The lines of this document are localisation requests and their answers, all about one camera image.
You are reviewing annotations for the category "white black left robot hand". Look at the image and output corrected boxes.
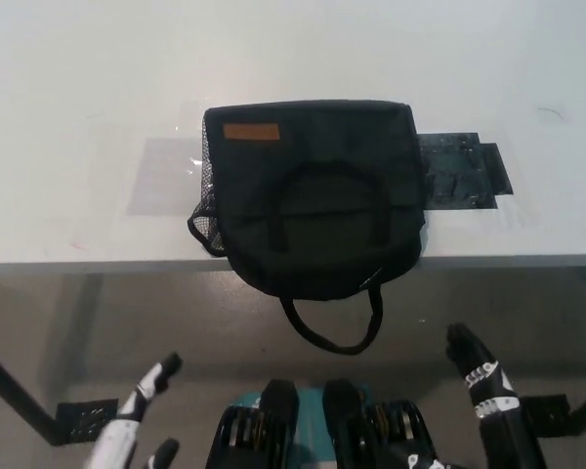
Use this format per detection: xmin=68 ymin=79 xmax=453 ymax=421
xmin=85 ymin=351 xmax=185 ymax=469

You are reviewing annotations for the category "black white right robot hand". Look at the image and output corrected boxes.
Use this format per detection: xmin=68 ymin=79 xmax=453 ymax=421
xmin=403 ymin=321 xmax=554 ymax=469

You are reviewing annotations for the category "black soft travel bag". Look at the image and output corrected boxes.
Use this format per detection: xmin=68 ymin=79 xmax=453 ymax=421
xmin=186 ymin=100 xmax=428 ymax=355

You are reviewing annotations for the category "black teal robot torso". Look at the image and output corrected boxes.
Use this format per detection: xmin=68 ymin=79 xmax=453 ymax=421
xmin=207 ymin=378 xmax=445 ymax=469

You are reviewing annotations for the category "large black tape patch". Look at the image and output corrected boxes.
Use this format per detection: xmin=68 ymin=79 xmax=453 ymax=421
xmin=414 ymin=130 xmax=499 ymax=213

